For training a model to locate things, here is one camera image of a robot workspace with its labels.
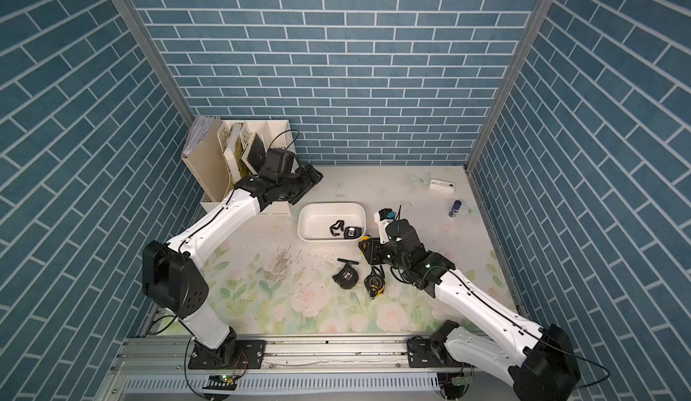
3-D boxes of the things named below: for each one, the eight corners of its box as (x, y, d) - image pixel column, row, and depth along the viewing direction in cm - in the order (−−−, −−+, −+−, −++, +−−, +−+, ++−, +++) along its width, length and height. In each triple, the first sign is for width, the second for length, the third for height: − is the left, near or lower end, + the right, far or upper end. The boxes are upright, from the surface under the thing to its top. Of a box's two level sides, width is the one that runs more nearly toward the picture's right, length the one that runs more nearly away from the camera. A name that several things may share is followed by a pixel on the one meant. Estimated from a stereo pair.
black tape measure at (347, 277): (331, 285, 88) (330, 280, 85) (339, 262, 93) (338, 257, 90) (355, 291, 87) (355, 287, 84) (361, 267, 92) (361, 262, 89)
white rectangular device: (428, 188, 116) (429, 184, 114) (429, 181, 119) (430, 177, 116) (452, 194, 114) (454, 190, 112) (453, 186, 117) (454, 182, 115)
